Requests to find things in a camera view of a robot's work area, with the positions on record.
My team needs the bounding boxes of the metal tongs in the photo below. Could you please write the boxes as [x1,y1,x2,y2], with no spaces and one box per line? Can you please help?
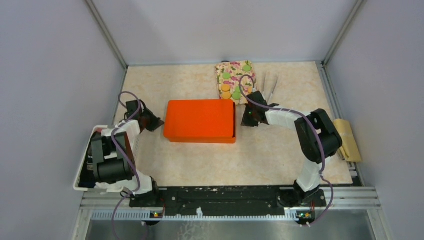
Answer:
[262,71,279,103]

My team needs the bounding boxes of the orange box lid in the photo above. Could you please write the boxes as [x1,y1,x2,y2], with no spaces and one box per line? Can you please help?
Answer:
[162,99,237,142]

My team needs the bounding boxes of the floral tray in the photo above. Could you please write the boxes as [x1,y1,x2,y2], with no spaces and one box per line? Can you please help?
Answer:
[214,60,257,105]

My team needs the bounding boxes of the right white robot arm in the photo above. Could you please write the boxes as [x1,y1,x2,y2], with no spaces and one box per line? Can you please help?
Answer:
[241,91,343,206]

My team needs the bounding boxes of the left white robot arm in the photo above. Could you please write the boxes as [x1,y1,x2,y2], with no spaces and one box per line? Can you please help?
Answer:
[87,100,164,207]

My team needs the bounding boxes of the green cookie bottom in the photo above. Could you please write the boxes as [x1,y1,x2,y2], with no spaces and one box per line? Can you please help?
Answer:
[231,91,242,101]

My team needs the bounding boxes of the orange cookie lower left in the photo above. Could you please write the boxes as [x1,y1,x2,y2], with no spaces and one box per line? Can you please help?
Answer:
[221,91,232,100]

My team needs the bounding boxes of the orange cookie mid left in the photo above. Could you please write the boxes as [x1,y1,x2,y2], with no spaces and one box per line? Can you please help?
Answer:
[220,84,231,92]

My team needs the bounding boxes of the white cloth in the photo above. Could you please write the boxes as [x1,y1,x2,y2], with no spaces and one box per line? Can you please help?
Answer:
[97,128,114,137]

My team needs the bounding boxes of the green cookie top right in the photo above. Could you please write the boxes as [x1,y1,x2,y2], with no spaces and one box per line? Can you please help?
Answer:
[242,64,252,72]

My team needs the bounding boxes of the green cookie left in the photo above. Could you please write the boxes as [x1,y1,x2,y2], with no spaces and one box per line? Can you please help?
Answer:
[222,72,232,80]

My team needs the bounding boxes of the white perforated basket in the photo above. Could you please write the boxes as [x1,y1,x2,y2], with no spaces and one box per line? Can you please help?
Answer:
[73,120,143,193]

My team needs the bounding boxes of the tan paper roll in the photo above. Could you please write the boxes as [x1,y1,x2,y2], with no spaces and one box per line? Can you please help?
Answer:
[333,118,363,163]

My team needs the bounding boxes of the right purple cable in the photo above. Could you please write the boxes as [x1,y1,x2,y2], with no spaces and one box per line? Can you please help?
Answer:
[238,74,335,227]

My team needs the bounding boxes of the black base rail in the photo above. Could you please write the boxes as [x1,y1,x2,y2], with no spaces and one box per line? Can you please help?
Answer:
[129,185,327,217]

